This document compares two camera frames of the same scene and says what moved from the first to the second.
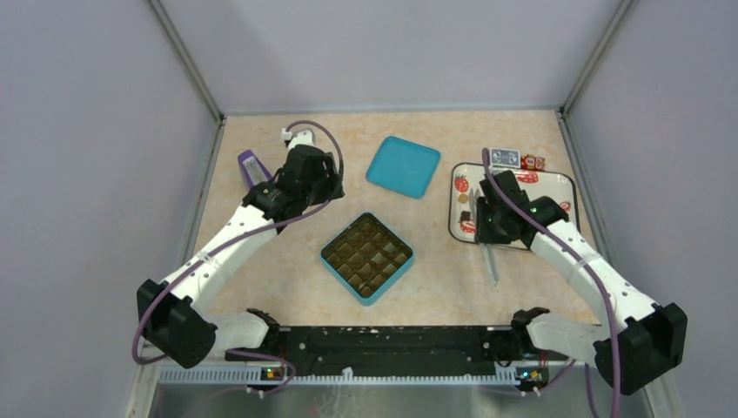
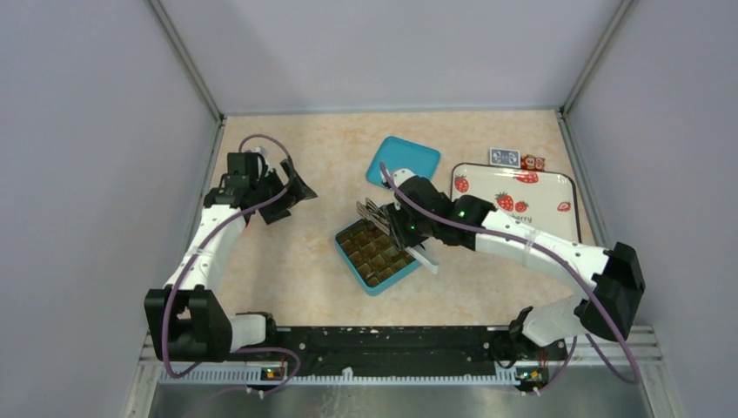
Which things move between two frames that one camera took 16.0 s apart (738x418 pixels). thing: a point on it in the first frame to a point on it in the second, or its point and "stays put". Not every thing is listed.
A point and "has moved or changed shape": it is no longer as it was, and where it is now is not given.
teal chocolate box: x=367 y=258 has moved or changed shape
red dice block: x=530 y=162 stays put
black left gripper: x=330 y=182 to x=296 y=191
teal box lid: x=403 y=166 stays put
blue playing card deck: x=505 y=158 stays put
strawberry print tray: x=563 y=187 stays put
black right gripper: x=483 y=233 to x=395 y=212
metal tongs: x=486 y=248 to x=379 y=217
